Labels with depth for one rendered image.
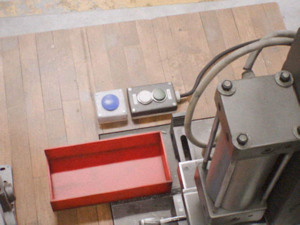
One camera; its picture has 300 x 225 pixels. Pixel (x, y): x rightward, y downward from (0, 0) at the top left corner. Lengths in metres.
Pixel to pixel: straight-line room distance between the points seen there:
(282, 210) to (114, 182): 0.52
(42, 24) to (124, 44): 1.21
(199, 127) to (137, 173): 0.18
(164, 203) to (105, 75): 0.34
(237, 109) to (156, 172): 0.63
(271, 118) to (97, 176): 0.67
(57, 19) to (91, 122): 1.33
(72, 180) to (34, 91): 0.24
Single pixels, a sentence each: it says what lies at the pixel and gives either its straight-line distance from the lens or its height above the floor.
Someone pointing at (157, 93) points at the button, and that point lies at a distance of 1.36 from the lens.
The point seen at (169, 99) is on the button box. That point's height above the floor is 0.93.
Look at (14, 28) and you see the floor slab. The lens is 2.66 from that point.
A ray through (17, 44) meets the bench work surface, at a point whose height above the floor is 0.90.
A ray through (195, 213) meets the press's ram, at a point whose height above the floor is 1.18.
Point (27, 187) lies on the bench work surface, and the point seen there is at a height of 0.90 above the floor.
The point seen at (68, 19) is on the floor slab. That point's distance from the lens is 2.66.
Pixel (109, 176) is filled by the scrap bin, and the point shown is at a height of 0.91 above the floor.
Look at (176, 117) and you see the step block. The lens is 1.28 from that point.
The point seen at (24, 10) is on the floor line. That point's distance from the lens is 2.71.
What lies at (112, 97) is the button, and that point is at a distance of 1.36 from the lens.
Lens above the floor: 2.11
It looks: 62 degrees down
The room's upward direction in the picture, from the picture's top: 5 degrees clockwise
